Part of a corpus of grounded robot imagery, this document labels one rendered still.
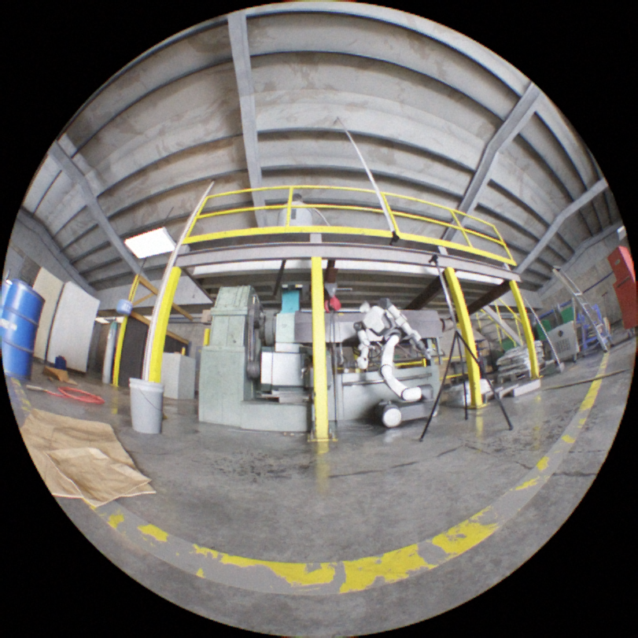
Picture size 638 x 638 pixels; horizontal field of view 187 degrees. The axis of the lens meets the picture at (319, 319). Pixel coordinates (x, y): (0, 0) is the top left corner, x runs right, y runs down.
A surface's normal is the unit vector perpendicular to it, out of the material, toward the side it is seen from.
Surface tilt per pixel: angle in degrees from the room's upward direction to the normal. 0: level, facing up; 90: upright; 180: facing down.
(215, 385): 90
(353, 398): 90
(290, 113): 171
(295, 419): 90
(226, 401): 90
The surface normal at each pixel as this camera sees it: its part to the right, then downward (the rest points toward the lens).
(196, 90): 0.02, 0.98
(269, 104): 0.04, 0.88
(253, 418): 0.05, -0.35
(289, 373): 0.38, -0.33
